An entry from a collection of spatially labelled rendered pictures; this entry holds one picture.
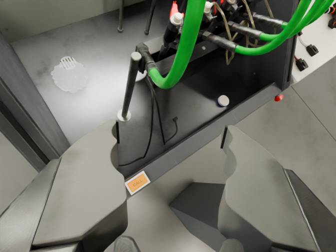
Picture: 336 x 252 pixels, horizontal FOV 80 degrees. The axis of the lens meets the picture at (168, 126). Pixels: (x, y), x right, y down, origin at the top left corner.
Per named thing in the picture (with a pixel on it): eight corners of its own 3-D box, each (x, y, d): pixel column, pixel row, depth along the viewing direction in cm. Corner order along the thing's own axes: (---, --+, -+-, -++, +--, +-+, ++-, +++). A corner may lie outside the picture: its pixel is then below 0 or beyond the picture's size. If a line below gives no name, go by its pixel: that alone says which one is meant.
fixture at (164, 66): (147, 99, 65) (157, 77, 50) (130, 73, 65) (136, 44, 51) (222, 60, 76) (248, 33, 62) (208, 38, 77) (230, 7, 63)
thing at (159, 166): (107, 205, 58) (105, 215, 43) (99, 192, 58) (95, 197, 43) (250, 107, 79) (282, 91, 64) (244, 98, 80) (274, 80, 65)
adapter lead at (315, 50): (314, 54, 68) (320, 51, 66) (311, 57, 68) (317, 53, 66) (293, 26, 69) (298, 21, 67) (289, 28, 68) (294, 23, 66)
